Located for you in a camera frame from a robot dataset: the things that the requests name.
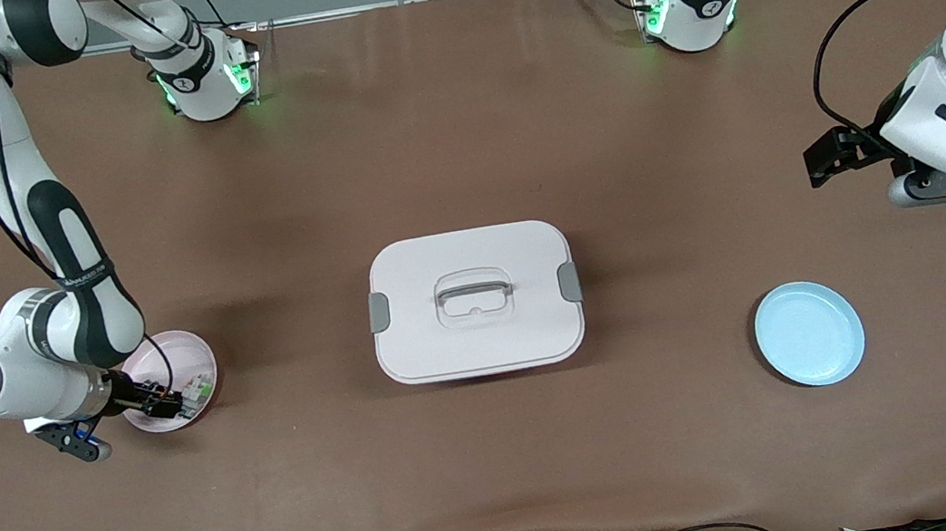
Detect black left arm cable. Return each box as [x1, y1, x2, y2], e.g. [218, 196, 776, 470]
[801, 0, 946, 144]

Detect white lidded storage box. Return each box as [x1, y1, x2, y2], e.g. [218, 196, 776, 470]
[359, 214, 593, 391]

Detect pink plate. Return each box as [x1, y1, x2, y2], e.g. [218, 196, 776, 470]
[112, 325, 226, 438]

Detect light blue plate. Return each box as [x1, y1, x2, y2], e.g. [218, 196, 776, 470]
[748, 274, 871, 394]

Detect green white switch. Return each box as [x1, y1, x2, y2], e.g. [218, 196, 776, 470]
[177, 371, 221, 421]

